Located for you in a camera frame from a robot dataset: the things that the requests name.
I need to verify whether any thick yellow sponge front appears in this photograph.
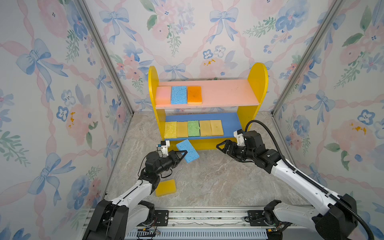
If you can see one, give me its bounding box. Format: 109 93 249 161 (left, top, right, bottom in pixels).
155 180 177 197

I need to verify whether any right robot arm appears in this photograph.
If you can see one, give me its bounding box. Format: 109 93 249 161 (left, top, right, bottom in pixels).
217 130 358 240

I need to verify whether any pale yellow sponge underneath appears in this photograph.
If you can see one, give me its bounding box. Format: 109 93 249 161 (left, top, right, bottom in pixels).
199 120 212 137

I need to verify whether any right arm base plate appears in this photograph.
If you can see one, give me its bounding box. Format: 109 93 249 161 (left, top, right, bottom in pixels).
246 209 291 228

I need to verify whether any pink orange sponge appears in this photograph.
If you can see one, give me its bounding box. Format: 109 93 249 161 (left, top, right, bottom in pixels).
155 86 172 106

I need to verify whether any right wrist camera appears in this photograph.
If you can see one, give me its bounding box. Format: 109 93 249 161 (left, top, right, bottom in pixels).
234 129 246 147

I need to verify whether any yellow pink blue toy shelf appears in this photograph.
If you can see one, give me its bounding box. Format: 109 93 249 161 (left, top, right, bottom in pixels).
148 63 269 151

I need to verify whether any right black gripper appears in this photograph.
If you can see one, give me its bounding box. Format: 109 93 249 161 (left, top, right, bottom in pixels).
216 140 256 163

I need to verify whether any right corner aluminium post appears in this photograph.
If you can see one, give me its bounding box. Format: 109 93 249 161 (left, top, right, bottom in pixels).
271 0 345 117

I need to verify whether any left corner aluminium post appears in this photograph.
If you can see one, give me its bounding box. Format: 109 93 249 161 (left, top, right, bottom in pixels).
74 0 134 117

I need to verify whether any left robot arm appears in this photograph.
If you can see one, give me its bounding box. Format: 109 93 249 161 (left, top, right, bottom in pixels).
83 150 188 240

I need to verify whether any small yellow sponge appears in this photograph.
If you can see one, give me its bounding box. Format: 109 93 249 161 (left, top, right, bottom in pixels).
210 120 224 136

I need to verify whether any bright yellow cellulose sponge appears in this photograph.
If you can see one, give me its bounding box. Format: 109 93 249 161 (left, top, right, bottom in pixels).
164 122 177 139

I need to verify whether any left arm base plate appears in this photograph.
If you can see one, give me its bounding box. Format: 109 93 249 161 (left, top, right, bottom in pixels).
142 210 169 227

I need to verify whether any corner aluminium post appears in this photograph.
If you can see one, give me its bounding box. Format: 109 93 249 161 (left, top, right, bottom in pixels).
271 0 345 117
74 0 134 117

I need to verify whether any blue sponge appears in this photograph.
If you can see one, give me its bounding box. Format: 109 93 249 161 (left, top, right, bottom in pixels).
176 140 200 163
171 86 188 105

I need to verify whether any yellow sponge with green back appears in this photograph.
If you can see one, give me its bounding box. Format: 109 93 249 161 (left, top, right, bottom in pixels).
177 122 189 138

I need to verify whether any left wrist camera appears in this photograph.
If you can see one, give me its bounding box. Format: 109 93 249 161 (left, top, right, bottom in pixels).
157 141 170 158

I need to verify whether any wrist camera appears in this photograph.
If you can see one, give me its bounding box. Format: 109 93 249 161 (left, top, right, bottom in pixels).
157 141 170 158
234 129 246 147

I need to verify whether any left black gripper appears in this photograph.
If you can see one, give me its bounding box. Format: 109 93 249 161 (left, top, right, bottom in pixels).
155 150 187 177

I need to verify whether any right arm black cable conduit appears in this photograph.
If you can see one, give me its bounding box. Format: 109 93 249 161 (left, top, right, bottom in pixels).
244 119 376 240

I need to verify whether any aluminium mounting rail frame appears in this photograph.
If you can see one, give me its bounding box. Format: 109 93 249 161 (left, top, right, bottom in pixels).
124 208 322 240

